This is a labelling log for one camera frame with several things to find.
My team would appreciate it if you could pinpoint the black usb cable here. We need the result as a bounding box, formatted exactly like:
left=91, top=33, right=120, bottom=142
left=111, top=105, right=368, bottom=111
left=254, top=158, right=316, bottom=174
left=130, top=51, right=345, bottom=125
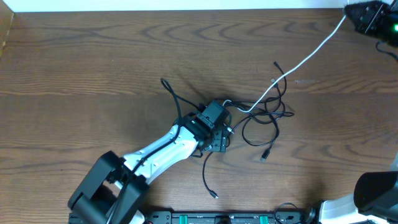
left=241, top=61, right=289, bottom=163
left=201, top=98, right=295, bottom=200

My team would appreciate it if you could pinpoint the white usb cable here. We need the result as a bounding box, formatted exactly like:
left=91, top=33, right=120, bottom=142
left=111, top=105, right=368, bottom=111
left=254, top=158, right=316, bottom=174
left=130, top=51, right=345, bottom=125
left=221, top=14, right=348, bottom=113

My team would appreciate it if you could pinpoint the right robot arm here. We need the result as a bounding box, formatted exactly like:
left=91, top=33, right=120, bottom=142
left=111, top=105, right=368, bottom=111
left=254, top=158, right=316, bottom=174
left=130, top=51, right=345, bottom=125
left=301, top=0, right=397, bottom=224

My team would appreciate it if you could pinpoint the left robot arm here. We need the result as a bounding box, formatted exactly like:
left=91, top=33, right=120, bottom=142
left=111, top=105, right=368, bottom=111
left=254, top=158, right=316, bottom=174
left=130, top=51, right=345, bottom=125
left=68, top=101, right=231, bottom=224

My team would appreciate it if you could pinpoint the left camera black cable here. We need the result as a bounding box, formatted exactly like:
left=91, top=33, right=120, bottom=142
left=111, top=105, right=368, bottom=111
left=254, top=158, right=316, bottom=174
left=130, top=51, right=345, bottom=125
left=105, top=77, right=206, bottom=224

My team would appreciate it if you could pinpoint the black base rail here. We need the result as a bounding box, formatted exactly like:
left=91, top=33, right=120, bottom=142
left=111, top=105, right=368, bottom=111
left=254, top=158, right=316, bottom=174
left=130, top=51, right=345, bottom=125
left=130, top=203, right=317, bottom=224

